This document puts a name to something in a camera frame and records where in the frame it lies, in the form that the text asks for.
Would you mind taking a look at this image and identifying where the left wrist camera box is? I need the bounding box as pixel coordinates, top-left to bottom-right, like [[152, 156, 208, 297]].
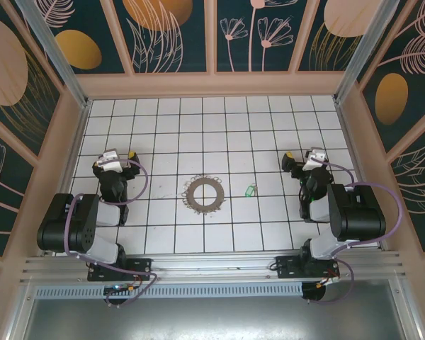
[[94, 149, 124, 174]]

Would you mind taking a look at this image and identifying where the metal disc with keyrings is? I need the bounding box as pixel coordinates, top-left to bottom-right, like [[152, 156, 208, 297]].
[[181, 173, 228, 215]]

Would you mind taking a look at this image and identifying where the slotted grey cable duct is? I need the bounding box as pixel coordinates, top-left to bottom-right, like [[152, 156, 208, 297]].
[[35, 283, 305, 299]]

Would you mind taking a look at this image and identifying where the grey metal panel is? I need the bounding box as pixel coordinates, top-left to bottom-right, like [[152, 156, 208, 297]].
[[6, 278, 421, 340]]

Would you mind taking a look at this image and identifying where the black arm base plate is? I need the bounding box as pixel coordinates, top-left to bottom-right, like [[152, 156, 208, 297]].
[[87, 258, 153, 283], [274, 255, 341, 281]]

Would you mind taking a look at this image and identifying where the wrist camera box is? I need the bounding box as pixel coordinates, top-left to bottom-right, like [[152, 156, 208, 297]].
[[302, 148, 329, 172], [94, 149, 124, 174]]

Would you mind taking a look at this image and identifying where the aluminium corner post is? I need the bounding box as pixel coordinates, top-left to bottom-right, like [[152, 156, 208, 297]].
[[333, 0, 393, 103], [14, 0, 93, 109]]

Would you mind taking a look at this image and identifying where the aluminium extrusion rail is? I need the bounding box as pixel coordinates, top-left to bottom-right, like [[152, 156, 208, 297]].
[[19, 251, 410, 284]]

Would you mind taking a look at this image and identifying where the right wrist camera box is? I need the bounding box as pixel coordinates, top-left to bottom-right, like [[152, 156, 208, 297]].
[[302, 148, 329, 172]]

